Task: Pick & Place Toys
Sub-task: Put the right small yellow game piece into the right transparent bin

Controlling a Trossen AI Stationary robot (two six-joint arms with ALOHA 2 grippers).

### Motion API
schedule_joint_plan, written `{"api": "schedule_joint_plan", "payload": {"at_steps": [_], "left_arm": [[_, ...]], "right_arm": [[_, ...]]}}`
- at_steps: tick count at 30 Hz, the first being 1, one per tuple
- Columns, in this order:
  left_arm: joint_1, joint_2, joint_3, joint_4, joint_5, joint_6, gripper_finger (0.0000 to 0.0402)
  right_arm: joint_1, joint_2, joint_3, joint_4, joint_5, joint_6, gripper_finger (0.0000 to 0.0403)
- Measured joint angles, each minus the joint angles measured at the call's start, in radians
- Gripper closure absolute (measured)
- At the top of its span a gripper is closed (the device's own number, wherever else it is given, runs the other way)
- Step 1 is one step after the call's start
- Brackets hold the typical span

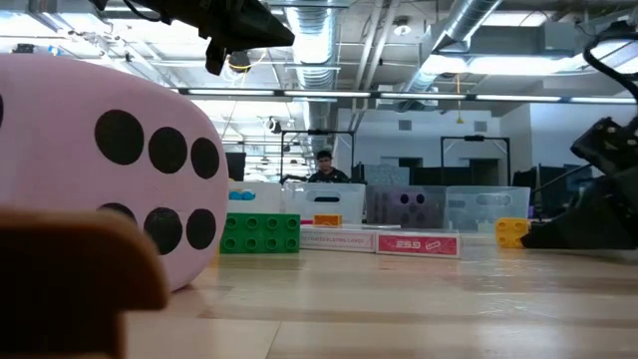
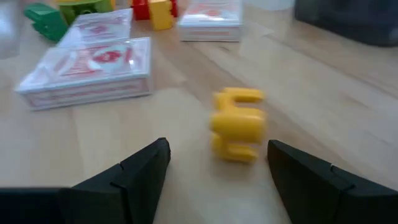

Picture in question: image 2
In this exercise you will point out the red toy brick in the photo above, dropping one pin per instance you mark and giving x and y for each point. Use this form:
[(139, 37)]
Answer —
[(140, 11)]

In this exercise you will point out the dark green toy brick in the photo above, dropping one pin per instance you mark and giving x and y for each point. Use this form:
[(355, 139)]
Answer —
[(46, 21)]

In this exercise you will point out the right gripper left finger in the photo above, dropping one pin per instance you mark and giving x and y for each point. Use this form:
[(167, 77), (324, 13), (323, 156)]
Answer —
[(109, 199)]

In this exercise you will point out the small yellow toy brick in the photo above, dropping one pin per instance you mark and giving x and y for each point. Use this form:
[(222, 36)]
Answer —
[(161, 14)]

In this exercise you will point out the light green toy brick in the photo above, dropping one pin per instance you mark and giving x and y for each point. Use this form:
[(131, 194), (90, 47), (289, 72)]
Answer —
[(84, 11)]

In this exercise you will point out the large orange-yellow toy brick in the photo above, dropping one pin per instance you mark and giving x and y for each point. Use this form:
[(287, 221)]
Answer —
[(74, 1)]

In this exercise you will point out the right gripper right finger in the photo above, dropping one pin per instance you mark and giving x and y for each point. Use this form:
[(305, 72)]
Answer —
[(326, 199)]

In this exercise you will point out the card deck diamond print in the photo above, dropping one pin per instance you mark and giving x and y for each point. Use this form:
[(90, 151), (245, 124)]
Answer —
[(211, 21)]

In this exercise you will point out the yellow square toy brick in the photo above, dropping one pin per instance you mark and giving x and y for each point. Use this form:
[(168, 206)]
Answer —
[(237, 124)]

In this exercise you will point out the dark smoky plastic bin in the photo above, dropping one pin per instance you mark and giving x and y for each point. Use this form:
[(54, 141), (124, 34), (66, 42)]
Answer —
[(348, 21)]

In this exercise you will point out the card deck red circle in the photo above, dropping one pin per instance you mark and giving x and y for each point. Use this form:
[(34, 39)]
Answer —
[(87, 71)]

